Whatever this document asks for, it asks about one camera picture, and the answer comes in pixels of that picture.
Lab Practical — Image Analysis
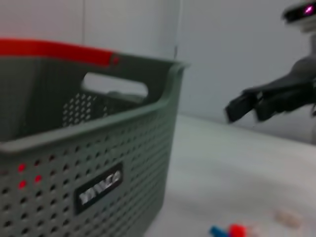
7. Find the small red building block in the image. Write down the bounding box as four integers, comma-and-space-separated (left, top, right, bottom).
228, 223, 248, 237

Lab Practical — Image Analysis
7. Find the grey perforated storage bin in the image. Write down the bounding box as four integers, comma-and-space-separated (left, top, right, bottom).
0, 55, 191, 237

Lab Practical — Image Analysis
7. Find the white building block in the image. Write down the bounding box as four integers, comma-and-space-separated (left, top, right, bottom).
274, 209, 302, 227

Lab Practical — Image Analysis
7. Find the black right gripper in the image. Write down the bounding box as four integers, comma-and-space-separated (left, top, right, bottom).
225, 58, 316, 123

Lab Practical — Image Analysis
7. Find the orange bin handle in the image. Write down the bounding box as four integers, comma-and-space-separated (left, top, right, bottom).
0, 38, 121, 69

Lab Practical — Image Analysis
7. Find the blue square building block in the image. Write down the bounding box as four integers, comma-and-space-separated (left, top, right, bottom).
209, 225, 228, 237

